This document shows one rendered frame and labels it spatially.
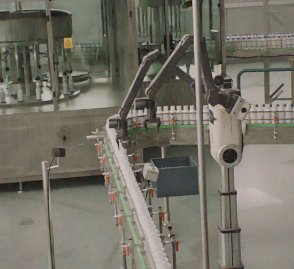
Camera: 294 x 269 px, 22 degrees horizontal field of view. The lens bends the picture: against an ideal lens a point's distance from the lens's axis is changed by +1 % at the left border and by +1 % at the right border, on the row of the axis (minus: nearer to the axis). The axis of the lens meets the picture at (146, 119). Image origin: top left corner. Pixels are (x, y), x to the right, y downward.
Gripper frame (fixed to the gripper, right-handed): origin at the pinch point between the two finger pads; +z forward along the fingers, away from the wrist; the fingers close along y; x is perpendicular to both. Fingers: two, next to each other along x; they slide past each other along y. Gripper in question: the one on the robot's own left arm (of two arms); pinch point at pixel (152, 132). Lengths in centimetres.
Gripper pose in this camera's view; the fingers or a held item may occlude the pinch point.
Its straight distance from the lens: 447.6
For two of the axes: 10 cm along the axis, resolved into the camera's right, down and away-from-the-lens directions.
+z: 0.5, 9.8, 1.8
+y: 9.9, -0.7, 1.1
